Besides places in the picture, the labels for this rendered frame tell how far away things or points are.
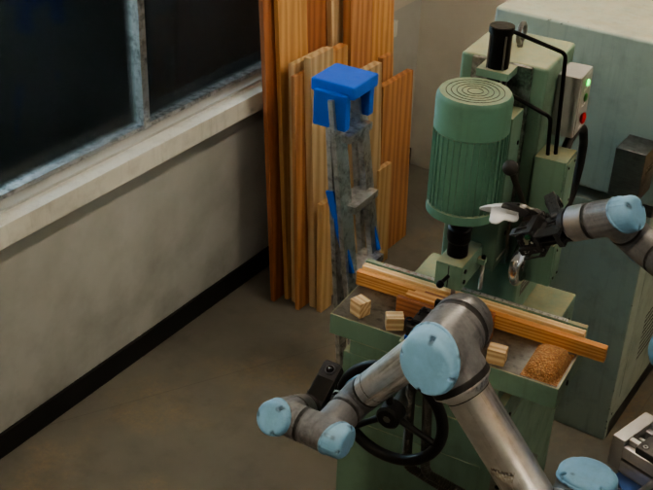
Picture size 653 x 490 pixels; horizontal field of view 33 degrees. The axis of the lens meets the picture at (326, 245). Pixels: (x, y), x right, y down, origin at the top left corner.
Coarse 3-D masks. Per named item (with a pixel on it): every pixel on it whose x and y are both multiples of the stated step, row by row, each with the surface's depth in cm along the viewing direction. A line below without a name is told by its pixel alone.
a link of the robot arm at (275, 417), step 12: (288, 396) 229; (264, 408) 222; (276, 408) 221; (288, 408) 222; (300, 408) 223; (264, 420) 222; (276, 420) 221; (288, 420) 221; (264, 432) 222; (276, 432) 221; (288, 432) 222
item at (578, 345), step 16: (368, 272) 286; (384, 288) 284; (400, 288) 282; (416, 288) 280; (496, 320) 272; (512, 320) 269; (528, 336) 269; (544, 336) 267; (560, 336) 265; (576, 336) 264; (576, 352) 265; (592, 352) 262
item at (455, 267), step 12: (444, 252) 271; (468, 252) 271; (480, 252) 275; (444, 264) 267; (456, 264) 266; (468, 264) 269; (444, 276) 268; (456, 276) 267; (468, 276) 272; (456, 288) 268
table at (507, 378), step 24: (360, 288) 287; (336, 312) 277; (384, 312) 277; (360, 336) 275; (384, 336) 271; (504, 336) 270; (528, 360) 262; (576, 360) 264; (504, 384) 260; (528, 384) 256
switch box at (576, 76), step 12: (576, 72) 267; (588, 72) 267; (576, 84) 264; (564, 96) 267; (576, 96) 266; (588, 96) 274; (564, 108) 269; (576, 108) 267; (552, 120) 271; (564, 120) 270; (576, 120) 269; (552, 132) 273; (564, 132) 271; (576, 132) 274
